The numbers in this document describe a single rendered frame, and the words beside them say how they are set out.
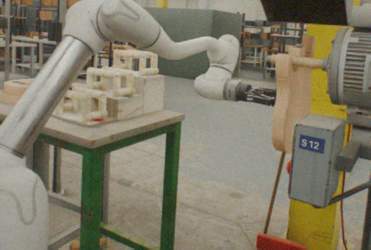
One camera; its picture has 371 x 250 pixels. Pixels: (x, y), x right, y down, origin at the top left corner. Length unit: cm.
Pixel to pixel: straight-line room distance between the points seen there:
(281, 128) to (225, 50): 43
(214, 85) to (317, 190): 71
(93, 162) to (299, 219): 144
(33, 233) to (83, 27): 59
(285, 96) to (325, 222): 124
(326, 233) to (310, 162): 148
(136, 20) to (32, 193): 53
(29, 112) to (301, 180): 76
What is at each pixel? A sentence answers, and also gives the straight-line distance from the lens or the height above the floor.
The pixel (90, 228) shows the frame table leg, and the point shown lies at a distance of 149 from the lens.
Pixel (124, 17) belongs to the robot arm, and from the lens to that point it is 110.
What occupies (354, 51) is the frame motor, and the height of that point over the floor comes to 130.
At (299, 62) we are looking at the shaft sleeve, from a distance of 127.
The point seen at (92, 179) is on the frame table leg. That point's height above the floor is 78.
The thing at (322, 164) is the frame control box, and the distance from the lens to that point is 95.
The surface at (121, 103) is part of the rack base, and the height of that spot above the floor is 100.
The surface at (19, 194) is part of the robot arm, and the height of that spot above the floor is 94.
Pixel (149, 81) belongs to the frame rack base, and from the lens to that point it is 170.
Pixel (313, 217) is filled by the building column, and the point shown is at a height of 28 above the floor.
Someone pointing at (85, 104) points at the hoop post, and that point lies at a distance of 152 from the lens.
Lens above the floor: 133
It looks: 6 degrees down
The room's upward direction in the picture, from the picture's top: 4 degrees clockwise
